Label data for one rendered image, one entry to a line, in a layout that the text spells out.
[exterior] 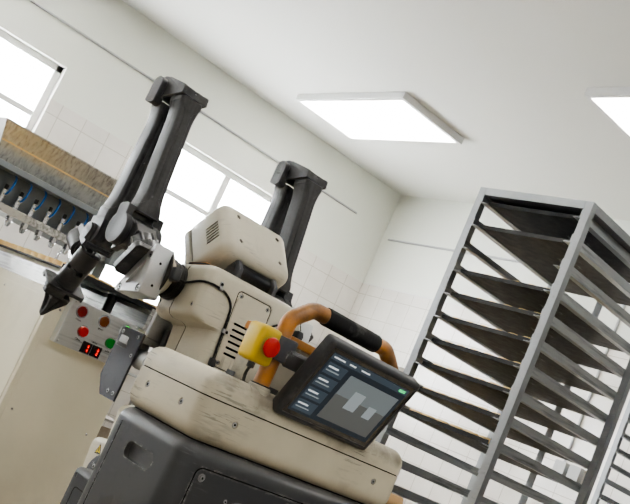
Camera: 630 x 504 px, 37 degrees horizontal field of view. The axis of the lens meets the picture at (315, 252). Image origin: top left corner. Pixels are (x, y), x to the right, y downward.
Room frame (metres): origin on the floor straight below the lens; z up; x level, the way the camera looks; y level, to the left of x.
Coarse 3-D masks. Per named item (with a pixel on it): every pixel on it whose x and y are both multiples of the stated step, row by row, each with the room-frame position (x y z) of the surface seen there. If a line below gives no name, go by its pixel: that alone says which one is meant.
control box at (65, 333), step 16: (80, 304) 2.77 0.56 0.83; (64, 320) 2.76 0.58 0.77; (80, 320) 2.79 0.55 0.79; (96, 320) 2.82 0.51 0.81; (112, 320) 2.85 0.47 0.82; (64, 336) 2.77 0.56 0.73; (80, 336) 2.80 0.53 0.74; (96, 336) 2.83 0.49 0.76; (112, 336) 2.86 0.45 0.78; (80, 352) 2.82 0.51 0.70
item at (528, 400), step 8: (504, 392) 3.01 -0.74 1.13; (528, 400) 3.06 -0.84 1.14; (536, 400) 3.09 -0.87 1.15; (536, 408) 3.10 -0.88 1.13; (544, 408) 3.13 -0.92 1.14; (552, 416) 3.17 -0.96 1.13; (560, 416) 3.20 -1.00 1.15; (560, 424) 3.22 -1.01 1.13; (568, 424) 3.24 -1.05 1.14; (576, 424) 3.27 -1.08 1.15; (576, 432) 3.28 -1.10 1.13; (584, 432) 3.32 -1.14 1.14; (592, 440) 3.36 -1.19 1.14
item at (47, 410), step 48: (0, 288) 3.03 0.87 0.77; (0, 336) 2.90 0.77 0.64; (48, 336) 2.78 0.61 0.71; (0, 384) 2.79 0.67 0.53; (48, 384) 2.82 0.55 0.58; (96, 384) 2.91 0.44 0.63; (0, 432) 2.77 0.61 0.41; (48, 432) 2.86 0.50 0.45; (96, 432) 2.96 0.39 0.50; (0, 480) 2.82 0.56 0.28; (48, 480) 2.91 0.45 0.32
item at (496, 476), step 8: (480, 464) 2.99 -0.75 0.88; (496, 472) 3.05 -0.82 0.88; (496, 480) 3.06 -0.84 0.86; (504, 480) 3.09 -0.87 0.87; (512, 480) 3.11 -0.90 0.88; (512, 488) 3.12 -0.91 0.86; (520, 488) 3.15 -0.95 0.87; (528, 488) 3.18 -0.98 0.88; (528, 496) 3.19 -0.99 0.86; (536, 496) 3.22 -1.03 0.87; (544, 496) 3.25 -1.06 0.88
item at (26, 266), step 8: (0, 248) 3.17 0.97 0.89; (0, 256) 3.15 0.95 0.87; (8, 256) 3.10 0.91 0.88; (16, 256) 3.06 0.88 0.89; (24, 256) 3.01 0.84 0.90; (0, 264) 3.12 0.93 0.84; (8, 264) 3.08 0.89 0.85; (16, 264) 3.04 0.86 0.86; (24, 264) 2.99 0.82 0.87; (32, 264) 2.95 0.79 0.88; (40, 264) 2.91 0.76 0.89; (16, 272) 3.01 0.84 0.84; (24, 272) 2.97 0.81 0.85; (32, 272) 2.93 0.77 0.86; (40, 272) 2.89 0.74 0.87; (56, 272) 2.81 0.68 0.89; (40, 280) 2.87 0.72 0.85
